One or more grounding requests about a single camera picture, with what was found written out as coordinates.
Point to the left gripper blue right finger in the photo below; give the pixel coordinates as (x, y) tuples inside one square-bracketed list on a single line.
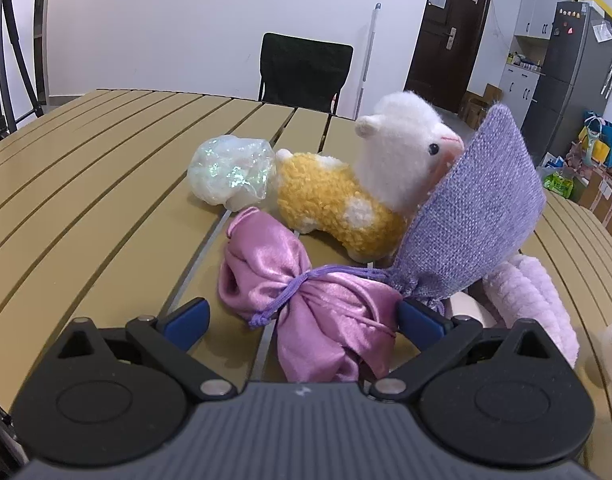
[(442, 342)]

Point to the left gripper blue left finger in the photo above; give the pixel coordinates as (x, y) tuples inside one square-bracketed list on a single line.
[(164, 343)]

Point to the lilac plush towel roll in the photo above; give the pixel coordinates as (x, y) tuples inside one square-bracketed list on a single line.
[(520, 287)]

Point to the pink satin drawstring pouch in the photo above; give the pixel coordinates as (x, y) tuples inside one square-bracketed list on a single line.
[(334, 323)]

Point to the purple linen drawstring bag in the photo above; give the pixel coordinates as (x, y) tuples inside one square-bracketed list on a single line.
[(476, 217)]

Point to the white foam wedge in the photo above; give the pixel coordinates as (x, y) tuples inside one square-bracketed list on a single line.
[(462, 304)]

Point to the folding camping table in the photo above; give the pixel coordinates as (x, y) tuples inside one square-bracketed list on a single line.
[(115, 233)]

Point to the alpaca plush toy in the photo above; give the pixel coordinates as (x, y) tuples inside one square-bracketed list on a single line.
[(368, 205)]

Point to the iridescent white plastic bag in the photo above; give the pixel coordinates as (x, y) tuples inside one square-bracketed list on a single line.
[(232, 172)]

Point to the green snack bag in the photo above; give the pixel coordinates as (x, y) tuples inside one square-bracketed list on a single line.
[(559, 184)]

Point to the large cardboard box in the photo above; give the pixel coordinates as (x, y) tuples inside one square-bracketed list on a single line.
[(597, 197)]

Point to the blue gift bag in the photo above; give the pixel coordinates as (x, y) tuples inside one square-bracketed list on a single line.
[(601, 128)]

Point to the white cabinet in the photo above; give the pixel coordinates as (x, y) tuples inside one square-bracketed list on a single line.
[(521, 73)]

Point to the black folding chair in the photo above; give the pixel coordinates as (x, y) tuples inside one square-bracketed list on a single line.
[(301, 72)]

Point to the grey refrigerator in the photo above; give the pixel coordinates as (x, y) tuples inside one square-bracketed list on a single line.
[(574, 77)]

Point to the white mop pole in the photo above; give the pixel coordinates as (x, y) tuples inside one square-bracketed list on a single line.
[(366, 60)]

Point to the dark brown door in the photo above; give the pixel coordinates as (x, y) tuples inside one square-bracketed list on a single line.
[(446, 50)]

